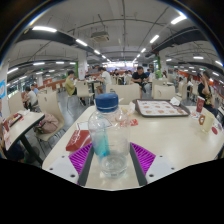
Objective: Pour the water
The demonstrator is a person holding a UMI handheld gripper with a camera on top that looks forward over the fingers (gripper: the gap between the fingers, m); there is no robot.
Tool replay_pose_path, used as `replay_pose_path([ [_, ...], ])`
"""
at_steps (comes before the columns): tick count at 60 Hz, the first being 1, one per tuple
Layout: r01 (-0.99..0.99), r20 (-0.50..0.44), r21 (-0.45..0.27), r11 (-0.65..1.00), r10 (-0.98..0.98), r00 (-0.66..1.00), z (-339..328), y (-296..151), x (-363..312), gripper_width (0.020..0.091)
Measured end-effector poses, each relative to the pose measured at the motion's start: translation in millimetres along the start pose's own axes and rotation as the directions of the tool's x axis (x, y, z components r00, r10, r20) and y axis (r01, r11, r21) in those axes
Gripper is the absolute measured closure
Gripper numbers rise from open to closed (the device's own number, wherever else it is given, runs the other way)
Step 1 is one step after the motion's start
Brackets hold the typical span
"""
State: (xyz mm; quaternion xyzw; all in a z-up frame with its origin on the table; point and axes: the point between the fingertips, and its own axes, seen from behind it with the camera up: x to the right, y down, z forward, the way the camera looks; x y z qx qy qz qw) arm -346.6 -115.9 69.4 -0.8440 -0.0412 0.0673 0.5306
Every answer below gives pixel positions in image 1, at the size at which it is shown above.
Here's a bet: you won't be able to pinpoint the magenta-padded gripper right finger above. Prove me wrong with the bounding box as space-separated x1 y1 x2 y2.
129 142 183 187

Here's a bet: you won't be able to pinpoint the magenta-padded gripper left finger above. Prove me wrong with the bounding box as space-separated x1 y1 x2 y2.
46 142 95 187

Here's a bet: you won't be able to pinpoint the clear blue-capped water bottle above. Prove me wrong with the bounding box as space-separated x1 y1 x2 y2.
87 92 132 179

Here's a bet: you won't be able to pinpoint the flat red box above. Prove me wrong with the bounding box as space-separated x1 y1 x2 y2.
65 129 92 153

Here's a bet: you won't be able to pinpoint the white paper slip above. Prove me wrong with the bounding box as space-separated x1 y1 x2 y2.
75 120 90 132

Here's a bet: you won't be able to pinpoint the pink backpack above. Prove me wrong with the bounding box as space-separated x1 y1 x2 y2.
39 113 60 134

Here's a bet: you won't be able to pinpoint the brown food tray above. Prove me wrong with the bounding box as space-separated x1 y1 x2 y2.
132 98 191 118

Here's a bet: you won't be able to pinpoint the neighbouring cream dining table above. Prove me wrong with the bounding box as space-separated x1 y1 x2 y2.
6 110 46 164

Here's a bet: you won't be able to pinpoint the white crumpled napkin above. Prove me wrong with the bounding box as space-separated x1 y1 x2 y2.
169 96 182 107

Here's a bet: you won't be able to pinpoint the cream chair with round hole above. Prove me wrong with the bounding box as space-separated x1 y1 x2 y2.
152 84 177 101
105 83 141 106

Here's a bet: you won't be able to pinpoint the red paper cup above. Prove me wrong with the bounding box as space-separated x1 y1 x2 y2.
195 95 206 114

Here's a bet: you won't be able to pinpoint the ceiling air conditioner unit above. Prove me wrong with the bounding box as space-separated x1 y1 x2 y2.
90 30 110 43

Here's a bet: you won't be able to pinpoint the ceiling strip lights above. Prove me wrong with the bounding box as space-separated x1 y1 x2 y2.
6 14 224 84

